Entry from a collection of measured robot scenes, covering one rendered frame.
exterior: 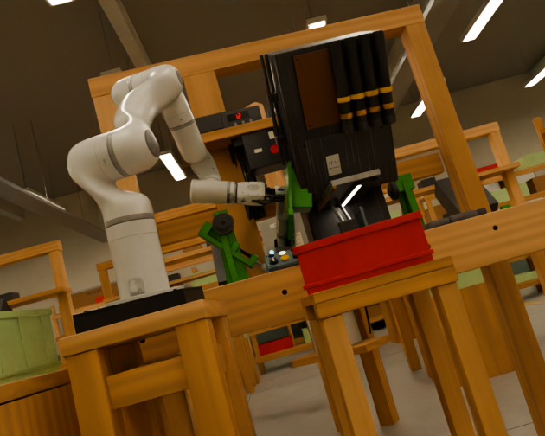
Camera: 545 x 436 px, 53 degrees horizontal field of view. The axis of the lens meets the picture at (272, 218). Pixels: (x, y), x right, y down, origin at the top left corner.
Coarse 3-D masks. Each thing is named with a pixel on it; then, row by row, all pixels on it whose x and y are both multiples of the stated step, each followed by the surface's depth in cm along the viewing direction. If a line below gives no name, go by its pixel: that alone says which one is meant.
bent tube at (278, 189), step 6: (276, 186) 198; (282, 186) 199; (276, 192) 195; (282, 192) 195; (276, 204) 200; (282, 204) 199; (276, 210) 201; (282, 210) 200; (276, 216) 201; (276, 222) 201; (276, 228) 200; (276, 234) 198; (282, 240) 192; (282, 246) 189
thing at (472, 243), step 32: (448, 224) 164; (480, 224) 165; (512, 224) 165; (544, 224) 166; (480, 256) 163; (512, 256) 163; (224, 288) 157; (256, 288) 158; (288, 288) 158; (256, 320) 156; (288, 320) 156; (160, 352) 153
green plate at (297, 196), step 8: (288, 168) 189; (288, 176) 188; (288, 184) 188; (296, 184) 189; (288, 192) 188; (296, 192) 189; (304, 192) 189; (288, 200) 188; (296, 200) 188; (304, 200) 188; (296, 208) 191; (304, 208) 191
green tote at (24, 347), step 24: (0, 312) 130; (24, 312) 139; (48, 312) 148; (0, 336) 129; (24, 336) 137; (48, 336) 146; (0, 360) 126; (24, 360) 134; (48, 360) 142; (0, 384) 124
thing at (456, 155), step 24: (408, 48) 247; (432, 48) 242; (432, 72) 240; (192, 96) 232; (216, 96) 233; (432, 96) 238; (432, 120) 242; (456, 120) 236; (456, 144) 234; (240, 168) 227; (456, 168) 232; (456, 192) 237; (480, 192) 230; (240, 216) 223; (240, 240) 221
